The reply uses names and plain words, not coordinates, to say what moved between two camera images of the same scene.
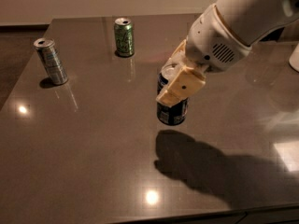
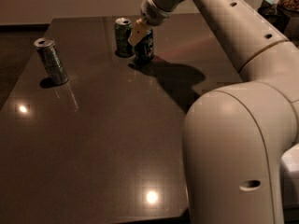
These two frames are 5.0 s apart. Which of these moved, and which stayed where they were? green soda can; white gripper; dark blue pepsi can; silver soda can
Moved: dark blue pepsi can; white gripper
Stayed: silver soda can; green soda can
